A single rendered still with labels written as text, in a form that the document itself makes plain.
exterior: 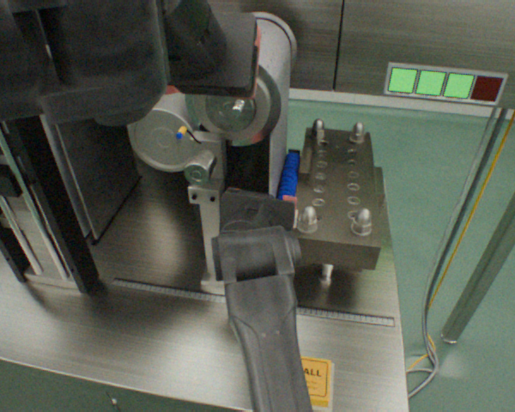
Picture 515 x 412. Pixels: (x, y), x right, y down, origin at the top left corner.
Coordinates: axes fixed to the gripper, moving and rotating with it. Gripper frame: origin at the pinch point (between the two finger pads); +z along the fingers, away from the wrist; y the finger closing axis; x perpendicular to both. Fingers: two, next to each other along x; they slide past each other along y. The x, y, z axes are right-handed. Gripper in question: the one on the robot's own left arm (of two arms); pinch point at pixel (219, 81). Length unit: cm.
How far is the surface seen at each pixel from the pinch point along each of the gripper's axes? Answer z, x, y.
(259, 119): 16.7, -0.3, 2.1
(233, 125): 16.5, -1.5, -1.7
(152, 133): 19.8, -3.0, -15.9
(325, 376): 19.7, -38.3, 15.9
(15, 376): 27, -53, -45
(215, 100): 14.0, 1.4, -4.1
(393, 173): 231, 16, 62
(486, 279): 107, -32, 76
